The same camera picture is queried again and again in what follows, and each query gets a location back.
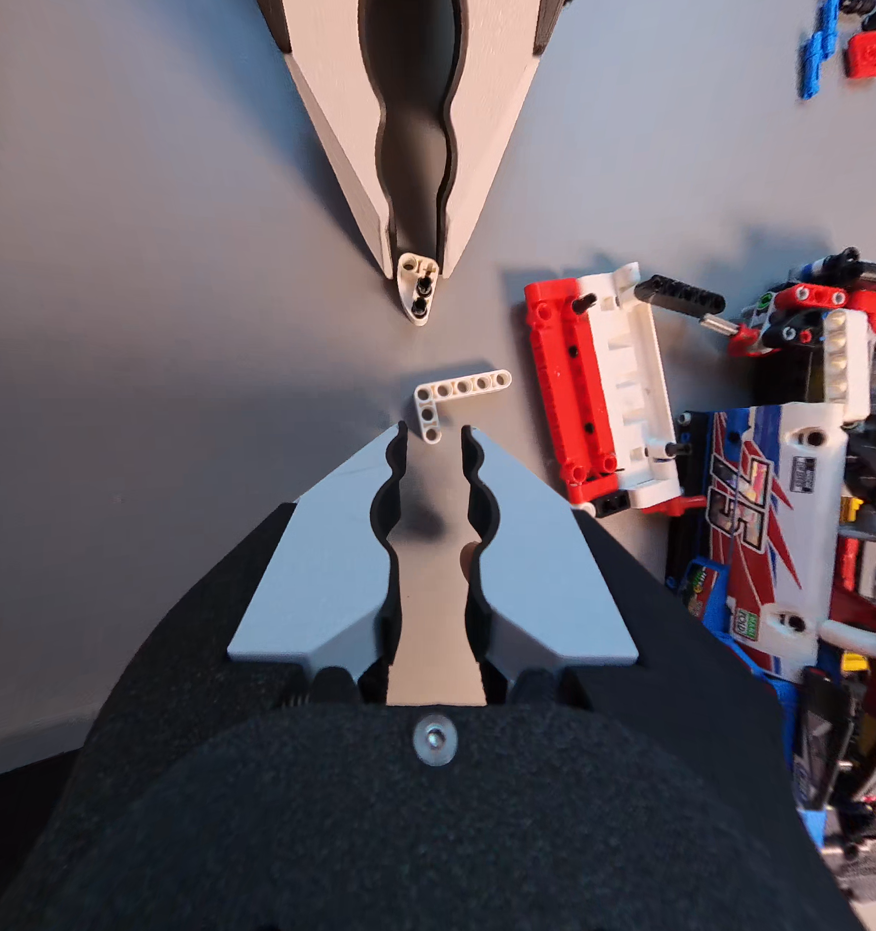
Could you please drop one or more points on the white lego connector block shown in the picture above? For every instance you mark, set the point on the white lego connector block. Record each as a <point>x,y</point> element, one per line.
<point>407,287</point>

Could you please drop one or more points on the red white lego subassembly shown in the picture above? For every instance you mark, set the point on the red white lego subassembly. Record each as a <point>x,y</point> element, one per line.
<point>554,378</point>

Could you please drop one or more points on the blue white lego race car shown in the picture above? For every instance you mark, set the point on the blue white lego race car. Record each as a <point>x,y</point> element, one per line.
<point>773,509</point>

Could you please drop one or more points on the cluster of blue black pegs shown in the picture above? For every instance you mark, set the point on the cluster of blue black pegs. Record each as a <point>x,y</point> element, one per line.
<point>816,54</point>

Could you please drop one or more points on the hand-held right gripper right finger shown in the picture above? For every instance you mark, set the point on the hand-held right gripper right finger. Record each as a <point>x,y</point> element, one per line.
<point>554,589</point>

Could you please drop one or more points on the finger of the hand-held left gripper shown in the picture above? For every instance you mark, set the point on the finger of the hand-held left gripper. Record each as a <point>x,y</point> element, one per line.
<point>329,109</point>
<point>496,109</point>

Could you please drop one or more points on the white L-shaped lego beam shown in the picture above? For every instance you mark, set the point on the white L-shaped lego beam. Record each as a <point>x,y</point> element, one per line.
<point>455,387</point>

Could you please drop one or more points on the red square lego plate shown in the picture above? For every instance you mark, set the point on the red square lego plate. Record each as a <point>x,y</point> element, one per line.
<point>867,54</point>

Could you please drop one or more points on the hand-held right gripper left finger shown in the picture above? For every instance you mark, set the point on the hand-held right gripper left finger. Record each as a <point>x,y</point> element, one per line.
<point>314,582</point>

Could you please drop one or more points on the person's right hand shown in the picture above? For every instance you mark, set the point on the person's right hand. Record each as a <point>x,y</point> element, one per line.
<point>469,561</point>

